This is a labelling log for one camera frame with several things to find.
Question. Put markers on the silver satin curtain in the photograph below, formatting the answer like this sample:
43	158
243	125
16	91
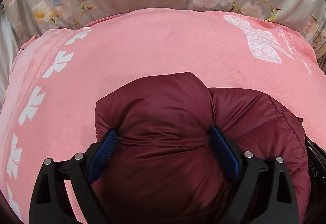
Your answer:
10	44

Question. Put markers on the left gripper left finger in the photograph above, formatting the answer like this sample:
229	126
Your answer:
50	202

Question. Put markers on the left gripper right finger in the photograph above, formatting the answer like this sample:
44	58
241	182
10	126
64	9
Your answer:
261	190

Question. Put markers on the maroon puffer jacket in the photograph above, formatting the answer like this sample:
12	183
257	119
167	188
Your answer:
163	169

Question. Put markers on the pink fleece blanket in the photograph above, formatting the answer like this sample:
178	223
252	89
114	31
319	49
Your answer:
56	79

